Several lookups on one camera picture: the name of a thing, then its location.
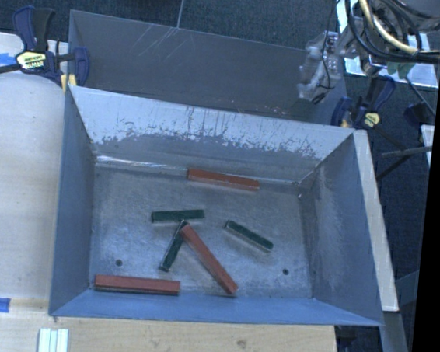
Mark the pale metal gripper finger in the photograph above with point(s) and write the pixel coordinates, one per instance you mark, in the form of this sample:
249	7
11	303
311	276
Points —
311	81
321	41

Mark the red-brown flat block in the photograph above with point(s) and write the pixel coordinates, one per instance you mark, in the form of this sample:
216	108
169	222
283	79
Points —
209	259
223	179
137	284

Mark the dark green flat block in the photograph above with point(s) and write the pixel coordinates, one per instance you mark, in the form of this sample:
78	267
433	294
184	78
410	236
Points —
173	248
178	215
249	236

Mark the grey metal bin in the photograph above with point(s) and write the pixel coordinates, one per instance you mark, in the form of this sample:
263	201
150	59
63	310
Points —
204	248

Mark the pale wood board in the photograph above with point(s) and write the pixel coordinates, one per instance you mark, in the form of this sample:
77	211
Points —
21	189

